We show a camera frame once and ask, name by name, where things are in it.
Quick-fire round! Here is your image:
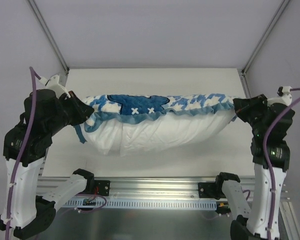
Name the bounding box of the blue patterned pillowcase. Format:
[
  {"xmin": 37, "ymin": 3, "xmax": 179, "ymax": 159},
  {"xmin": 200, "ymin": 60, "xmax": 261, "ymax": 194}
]
[{"xmin": 74, "ymin": 93, "xmax": 237, "ymax": 144}]

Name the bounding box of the white pillow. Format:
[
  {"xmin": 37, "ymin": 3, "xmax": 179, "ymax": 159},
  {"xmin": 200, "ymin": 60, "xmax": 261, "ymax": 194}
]
[{"xmin": 81, "ymin": 110, "xmax": 234, "ymax": 157}]

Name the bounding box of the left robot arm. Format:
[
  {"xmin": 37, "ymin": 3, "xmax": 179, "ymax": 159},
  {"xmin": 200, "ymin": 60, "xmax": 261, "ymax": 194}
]
[{"xmin": 0, "ymin": 89, "xmax": 95, "ymax": 240}]

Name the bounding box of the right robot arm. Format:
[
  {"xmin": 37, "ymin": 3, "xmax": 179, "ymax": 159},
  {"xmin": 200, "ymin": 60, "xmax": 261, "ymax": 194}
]
[{"xmin": 214, "ymin": 93, "xmax": 295, "ymax": 240}]

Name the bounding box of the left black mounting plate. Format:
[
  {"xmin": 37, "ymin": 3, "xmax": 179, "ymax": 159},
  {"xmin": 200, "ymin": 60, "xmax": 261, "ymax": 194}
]
[{"xmin": 91, "ymin": 180, "xmax": 111, "ymax": 197}]

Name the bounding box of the black mounting plate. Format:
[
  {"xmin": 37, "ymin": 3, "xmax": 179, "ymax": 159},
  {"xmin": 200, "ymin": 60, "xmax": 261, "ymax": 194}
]
[
  {"xmin": 91, "ymin": 180, "xmax": 111, "ymax": 197},
  {"xmin": 197, "ymin": 182, "xmax": 220, "ymax": 200}
]

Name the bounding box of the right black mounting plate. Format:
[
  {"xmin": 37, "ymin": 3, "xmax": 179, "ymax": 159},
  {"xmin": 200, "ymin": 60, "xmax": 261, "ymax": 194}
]
[{"xmin": 197, "ymin": 182, "xmax": 220, "ymax": 200}]

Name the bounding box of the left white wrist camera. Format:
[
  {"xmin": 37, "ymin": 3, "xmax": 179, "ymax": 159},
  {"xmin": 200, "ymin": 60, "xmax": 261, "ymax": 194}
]
[{"xmin": 38, "ymin": 74, "xmax": 70, "ymax": 98}]

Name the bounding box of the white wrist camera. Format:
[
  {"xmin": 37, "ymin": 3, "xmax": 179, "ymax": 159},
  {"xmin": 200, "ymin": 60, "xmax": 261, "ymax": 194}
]
[
  {"xmin": 38, "ymin": 74, "xmax": 70, "ymax": 98},
  {"xmin": 267, "ymin": 86, "xmax": 292, "ymax": 106}
]

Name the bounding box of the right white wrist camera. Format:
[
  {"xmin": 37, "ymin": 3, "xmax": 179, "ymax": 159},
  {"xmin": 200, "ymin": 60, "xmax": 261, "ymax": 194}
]
[{"xmin": 267, "ymin": 86, "xmax": 292, "ymax": 106}]

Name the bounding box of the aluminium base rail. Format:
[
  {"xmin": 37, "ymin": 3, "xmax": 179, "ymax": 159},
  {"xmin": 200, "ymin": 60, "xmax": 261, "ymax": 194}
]
[{"xmin": 37, "ymin": 176, "xmax": 291, "ymax": 201}]

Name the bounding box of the white slotted cable duct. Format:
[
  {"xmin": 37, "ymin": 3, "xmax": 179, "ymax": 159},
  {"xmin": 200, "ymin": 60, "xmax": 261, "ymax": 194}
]
[{"xmin": 63, "ymin": 197, "xmax": 217, "ymax": 211}]

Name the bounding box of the left aluminium frame post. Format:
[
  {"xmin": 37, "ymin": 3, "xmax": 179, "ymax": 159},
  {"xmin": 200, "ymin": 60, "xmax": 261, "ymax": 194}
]
[{"xmin": 26, "ymin": 0, "xmax": 70, "ymax": 74}]

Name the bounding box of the aluminium frame post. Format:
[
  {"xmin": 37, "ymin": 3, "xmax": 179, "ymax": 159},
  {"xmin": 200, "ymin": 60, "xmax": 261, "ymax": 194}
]
[
  {"xmin": 241, "ymin": 0, "xmax": 291, "ymax": 76},
  {"xmin": 26, "ymin": 0, "xmax": 70, "ymax": 74}
]

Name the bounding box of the right aluminium frame post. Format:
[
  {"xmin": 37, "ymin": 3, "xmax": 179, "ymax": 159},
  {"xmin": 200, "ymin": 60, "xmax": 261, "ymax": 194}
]
[{"xmin": 241, "ymin": 0, "xmax": 291, "ymax": 76}]

